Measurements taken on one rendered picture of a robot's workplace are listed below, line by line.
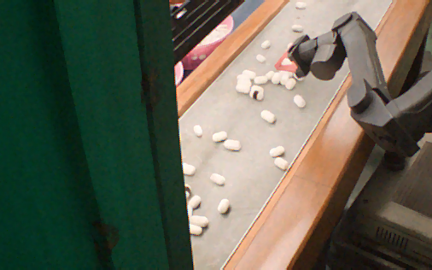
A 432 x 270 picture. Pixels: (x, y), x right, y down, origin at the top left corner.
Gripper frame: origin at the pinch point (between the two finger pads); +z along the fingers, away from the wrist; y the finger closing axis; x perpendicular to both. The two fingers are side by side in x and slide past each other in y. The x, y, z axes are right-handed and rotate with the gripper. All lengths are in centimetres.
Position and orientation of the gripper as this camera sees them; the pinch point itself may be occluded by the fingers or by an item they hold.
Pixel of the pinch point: (277, 66)
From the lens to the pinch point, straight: 145.9
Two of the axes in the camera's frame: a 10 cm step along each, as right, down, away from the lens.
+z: -6.7, 2.4, 7.1
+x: 5.7, 7.7, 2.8
